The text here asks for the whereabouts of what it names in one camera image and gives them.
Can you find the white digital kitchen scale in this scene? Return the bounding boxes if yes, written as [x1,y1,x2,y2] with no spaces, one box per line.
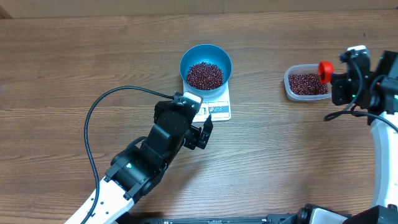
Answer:
[183,82,231,123]

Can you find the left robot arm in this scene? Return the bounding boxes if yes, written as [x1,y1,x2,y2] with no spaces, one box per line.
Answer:
[67,97,213,223]

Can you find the right black cable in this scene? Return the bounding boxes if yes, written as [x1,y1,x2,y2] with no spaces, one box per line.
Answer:
[323,51,398,133]

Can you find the clear plastic container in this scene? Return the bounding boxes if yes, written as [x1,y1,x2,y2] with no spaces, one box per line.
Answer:
[284,63,331,101]

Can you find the left black cable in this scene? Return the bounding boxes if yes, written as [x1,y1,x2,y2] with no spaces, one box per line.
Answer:
[80,85,175,224]

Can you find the red measuring scoop blue handle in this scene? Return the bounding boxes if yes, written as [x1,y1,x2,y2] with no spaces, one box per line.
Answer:
[318,61,335,84]

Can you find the blue bowl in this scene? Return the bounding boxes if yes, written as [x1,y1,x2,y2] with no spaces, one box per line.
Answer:
[180,44,233,85]

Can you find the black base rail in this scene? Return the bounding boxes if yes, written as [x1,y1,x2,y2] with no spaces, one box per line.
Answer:
[116,213,307,224]

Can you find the red beans in bowl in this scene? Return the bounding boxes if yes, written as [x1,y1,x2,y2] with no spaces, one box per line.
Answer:
[186,62,224,90]

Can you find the black cable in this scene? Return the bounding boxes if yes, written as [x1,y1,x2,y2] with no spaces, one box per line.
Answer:
[323,51,398,133]
[80,85,175,224]

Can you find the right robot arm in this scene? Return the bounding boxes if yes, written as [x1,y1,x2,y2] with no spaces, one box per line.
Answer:
[285,45,397,224]

